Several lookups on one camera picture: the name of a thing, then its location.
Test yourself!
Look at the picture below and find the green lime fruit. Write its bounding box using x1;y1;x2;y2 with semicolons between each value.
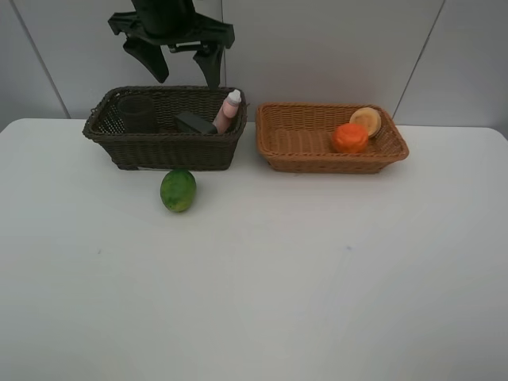
160;169;197;213

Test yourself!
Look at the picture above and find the translucent pink plastic cup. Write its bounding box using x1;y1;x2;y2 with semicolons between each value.
117;94;159;133

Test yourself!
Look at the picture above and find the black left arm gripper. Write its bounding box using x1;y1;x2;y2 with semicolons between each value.
108;0;235;89

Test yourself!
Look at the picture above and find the red yellow half peach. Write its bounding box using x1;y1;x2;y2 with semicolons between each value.
349;107;382;137

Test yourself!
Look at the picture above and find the orange wicker basket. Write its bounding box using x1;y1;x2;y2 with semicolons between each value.
256;102;410;174

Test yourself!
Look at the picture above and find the orange tangerine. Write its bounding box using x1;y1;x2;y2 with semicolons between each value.
331;123;369;154

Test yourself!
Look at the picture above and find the dark green pump bottle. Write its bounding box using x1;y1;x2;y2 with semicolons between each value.
175;111;217;135

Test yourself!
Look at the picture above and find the pink bottle white cap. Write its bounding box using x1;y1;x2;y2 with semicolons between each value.
213;89;242;133

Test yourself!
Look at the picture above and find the dark brown wicker basket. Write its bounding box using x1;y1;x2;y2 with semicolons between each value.
83;86;248;171

